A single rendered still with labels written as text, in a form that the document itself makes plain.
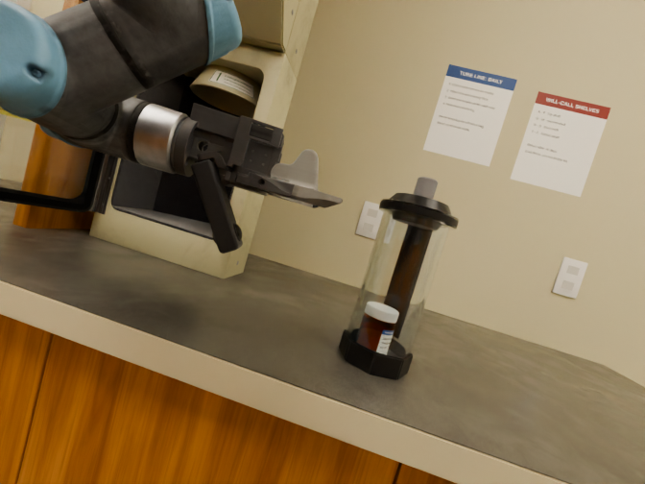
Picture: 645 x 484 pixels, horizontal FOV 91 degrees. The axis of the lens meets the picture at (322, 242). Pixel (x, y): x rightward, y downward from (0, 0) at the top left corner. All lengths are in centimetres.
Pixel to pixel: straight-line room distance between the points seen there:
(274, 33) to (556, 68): 89
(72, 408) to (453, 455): 45
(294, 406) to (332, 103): 95
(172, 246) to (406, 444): 56
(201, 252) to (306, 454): 44
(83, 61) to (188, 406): 37
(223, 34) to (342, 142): 78
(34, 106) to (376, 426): 42
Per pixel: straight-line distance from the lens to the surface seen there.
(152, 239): 76
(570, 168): 124
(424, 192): 45
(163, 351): 41
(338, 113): 112
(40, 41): 35
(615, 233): 130
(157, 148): 42
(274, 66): 72
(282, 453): 44
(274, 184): 36
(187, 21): 35
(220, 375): 39
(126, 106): 44
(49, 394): 56
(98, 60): 36
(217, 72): 79
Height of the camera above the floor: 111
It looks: 4 degrees down
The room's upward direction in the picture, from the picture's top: 16 degrees clockwise
